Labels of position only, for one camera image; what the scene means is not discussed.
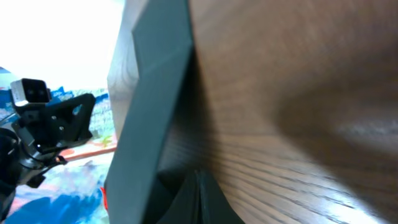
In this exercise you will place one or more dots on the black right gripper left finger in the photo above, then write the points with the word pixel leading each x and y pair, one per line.
pixel 185 207

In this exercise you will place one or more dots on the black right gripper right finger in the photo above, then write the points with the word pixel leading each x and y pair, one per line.
pixel 215 208

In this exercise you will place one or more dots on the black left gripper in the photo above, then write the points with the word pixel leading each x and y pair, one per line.
pixel 45 131

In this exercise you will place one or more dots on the dark green box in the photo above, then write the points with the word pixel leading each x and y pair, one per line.
pixel 163 46

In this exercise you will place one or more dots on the red candy bag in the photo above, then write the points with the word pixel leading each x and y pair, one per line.
pixel 105 202

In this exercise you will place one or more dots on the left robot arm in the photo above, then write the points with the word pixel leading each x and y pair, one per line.
pixel 14 174

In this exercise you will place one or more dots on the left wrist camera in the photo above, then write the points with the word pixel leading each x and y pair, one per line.
pixel 26 92

